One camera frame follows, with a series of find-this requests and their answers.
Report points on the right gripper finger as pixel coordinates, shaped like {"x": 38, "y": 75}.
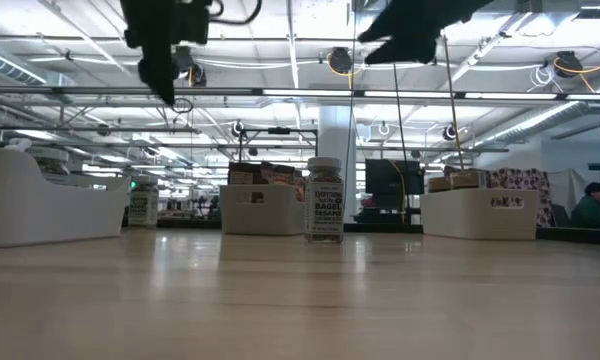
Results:
{"x": 390, "y": 25}
{"x": 407, "y": 50}

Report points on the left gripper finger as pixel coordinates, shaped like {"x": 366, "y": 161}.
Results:
{"x": 169, "y": 80}
{"x": 152, "y": 75}

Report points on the tan-lid spice jar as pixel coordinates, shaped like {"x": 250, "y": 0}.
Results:
{"x": 438, "y": 184}
{"x": 467, "y": 180}

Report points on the grey plastic bin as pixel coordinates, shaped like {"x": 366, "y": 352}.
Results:
{"x": 260, "y": 215}

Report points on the white building column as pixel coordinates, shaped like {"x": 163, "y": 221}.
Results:
{"x": 337, "y": 135}

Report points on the dark background machinery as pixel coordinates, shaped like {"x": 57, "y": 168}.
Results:
{"x": 200, "y": 207}

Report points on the black background screen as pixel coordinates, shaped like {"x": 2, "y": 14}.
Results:
{"x": 392, "y": 182}

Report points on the white plastic bin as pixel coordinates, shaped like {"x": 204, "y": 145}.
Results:
{"x": 480, "y": 220}
{"x": 40, "y": 210}

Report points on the floral patterned cloth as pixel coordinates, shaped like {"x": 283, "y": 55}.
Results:
{"x": 525, "y": 182}

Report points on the white hanging cloth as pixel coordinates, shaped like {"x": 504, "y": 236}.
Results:
{"x": 565, "y": 190}

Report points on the person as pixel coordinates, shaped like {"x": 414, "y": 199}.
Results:
{"x": 592, "y": 210}

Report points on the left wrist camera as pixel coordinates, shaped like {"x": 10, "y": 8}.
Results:
{"x": 192, "y": 22}

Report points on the grey horizontal overhead rail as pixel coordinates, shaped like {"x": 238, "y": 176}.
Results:
{"x": 80, "y": 91}

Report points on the black background gantry frame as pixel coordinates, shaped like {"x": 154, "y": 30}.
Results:
{"x": 279, "y": 130}

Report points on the silver ventilation duct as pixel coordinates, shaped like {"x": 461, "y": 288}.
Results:
{"x": 555, "y": 117}
{"x": 10, "y": 67}

